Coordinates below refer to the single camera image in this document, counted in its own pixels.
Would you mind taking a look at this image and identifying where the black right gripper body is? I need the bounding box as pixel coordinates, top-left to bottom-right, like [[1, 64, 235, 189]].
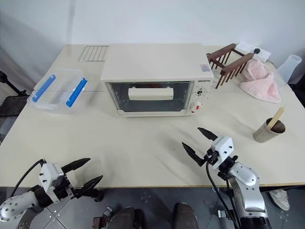
[[202, 147, 220, 168]]

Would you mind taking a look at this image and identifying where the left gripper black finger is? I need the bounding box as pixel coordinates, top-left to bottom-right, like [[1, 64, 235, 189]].
[[73, 175, 104, 199], [61, 157, 92, 173]]

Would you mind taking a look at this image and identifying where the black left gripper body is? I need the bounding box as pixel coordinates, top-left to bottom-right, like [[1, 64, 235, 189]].
[[54, 170, 77, 202]]

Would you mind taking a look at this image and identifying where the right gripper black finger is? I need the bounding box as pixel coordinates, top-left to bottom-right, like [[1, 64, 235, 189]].
[[197, 127, 219, 142], [182, 142, 204, 167]]

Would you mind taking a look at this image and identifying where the cream toaster oven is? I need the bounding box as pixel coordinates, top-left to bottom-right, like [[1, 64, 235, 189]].
[[100, 43, 213, 118]]

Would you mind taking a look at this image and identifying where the metal caster wheel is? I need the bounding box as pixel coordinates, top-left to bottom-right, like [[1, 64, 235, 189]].
[[92, 206, 115, 228]]

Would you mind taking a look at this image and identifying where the dark rounded shape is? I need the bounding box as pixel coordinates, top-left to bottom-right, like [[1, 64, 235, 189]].
[[111, 207, 144, 229], [173, 202, 199, 229]]

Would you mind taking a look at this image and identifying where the beige chopstick holder cup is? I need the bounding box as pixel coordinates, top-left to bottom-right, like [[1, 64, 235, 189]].
[[253, 118, 286, 144]]

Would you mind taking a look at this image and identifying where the wooden chopstick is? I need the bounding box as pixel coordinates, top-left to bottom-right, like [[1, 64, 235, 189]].
[[271, 107, 286, 128], [268, 106, 283, 128]]

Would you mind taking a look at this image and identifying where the brown wooden rack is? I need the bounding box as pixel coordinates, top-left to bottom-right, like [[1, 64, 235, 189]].
[[206, 43, 256, 90]]

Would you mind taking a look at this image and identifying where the clear container with blue clips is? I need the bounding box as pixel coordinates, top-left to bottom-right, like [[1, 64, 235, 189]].
[[26, 68, 89, 115]]

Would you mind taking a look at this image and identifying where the pink towel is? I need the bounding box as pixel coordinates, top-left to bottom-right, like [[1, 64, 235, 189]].
[[239, 59, 282, 104]]

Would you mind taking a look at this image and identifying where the white shoe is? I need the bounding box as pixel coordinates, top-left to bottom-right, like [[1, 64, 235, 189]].
[[269, 189, 290, 211]]

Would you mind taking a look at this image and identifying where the white power strip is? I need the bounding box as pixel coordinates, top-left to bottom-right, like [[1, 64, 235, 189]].
[[234, 42, 272, 62]]

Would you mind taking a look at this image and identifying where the black stand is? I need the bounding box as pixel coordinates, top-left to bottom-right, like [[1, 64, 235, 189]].
[[0, 71, 27, 97]]

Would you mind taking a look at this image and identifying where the clear plastic bottle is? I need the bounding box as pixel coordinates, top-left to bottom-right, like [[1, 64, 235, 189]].
[[276, 54, 300, 84]]

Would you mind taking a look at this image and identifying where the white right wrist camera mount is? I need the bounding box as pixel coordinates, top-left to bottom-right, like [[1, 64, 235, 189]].
[[210, 136, 234, 170]]

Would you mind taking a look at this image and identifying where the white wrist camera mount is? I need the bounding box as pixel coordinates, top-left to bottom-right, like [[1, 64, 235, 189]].
[[210, 136, 234, 170], [39, 162, 66, 204]]

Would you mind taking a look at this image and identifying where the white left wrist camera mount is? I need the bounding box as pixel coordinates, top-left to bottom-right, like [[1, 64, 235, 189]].
[[39, 162, 66, 204]]

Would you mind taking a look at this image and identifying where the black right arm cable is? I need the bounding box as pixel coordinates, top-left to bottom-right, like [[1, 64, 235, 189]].
[[205, 161, 242, 229]]

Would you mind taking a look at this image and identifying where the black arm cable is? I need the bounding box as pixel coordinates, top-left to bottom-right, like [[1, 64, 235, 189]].
[[10, 158, 46, 197], [205, 161, 242, 229]]

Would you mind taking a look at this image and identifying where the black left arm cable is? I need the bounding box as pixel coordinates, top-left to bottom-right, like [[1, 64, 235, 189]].
[[10, 158, 46, 197]]

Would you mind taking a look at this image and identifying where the glass oven door with handle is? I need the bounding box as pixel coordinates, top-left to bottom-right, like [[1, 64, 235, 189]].
[[105, 81, 194, 114]]

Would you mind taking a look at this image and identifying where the metal wire rack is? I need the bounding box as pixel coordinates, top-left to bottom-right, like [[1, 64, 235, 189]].
[[78, 45, 108, 63]]

